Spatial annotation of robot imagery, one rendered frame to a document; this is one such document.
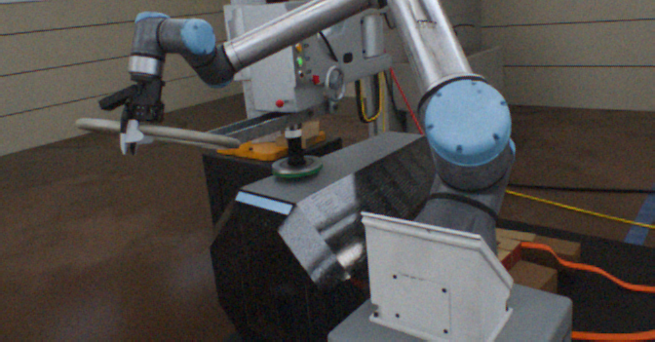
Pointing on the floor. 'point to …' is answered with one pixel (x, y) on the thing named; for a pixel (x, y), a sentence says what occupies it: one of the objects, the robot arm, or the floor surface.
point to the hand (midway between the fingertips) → (127, 149)
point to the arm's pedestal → (551, 323)
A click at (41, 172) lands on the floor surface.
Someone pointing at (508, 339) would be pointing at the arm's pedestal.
